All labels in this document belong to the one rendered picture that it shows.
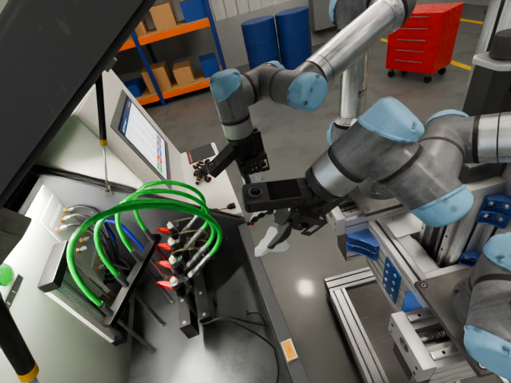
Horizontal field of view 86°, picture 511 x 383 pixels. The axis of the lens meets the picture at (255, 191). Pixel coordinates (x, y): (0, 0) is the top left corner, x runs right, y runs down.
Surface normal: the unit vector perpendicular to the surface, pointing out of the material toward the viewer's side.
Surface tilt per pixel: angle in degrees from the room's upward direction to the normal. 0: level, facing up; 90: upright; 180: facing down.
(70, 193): 90
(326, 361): 0
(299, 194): 15
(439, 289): 0
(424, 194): 71
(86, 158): 90
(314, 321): 0
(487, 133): 48
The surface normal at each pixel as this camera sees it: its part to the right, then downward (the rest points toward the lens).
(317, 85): 0.59, 0.41
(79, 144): 0.29, 0.57
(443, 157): 0.13, -0.58
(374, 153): -0.44, 0.50
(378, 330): -0.21, -0.75
